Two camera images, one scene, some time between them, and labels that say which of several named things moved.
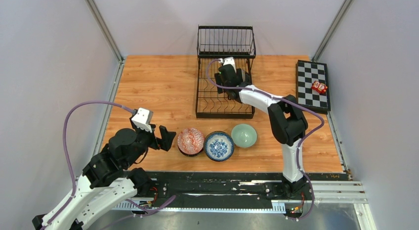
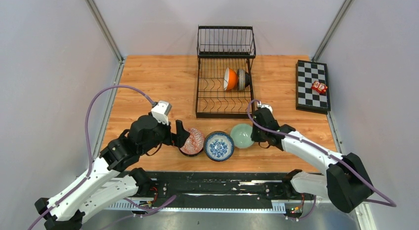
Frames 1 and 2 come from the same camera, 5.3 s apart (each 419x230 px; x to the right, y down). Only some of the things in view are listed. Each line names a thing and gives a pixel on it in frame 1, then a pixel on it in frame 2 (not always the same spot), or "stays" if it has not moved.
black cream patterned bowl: [246, 77] stays
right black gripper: [219, 78] -> [254, 136]
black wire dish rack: [214, 43] stays
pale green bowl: [244, 135] stays
